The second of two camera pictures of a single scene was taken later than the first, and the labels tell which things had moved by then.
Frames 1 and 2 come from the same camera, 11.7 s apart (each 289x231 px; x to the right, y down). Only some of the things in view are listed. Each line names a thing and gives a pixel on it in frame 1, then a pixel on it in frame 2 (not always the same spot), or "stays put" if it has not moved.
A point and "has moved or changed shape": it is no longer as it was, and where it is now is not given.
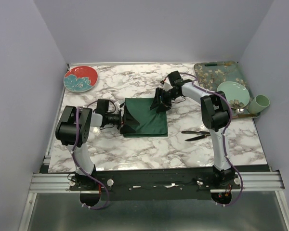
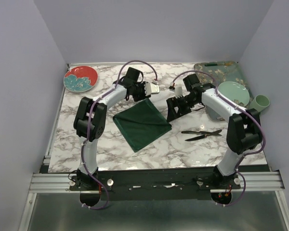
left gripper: x=128 y=120 → x=142 y=96
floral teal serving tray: x=209 y=75 stays put
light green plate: x=237 y=94 stays put
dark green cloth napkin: x=151 y=123 has moved or changed shape
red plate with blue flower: x=80 y=79 stays put
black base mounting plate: x=155 y=184 stays put
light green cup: x=258 y=104 stays put
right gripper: x=159 y=92 → x=172 y=103
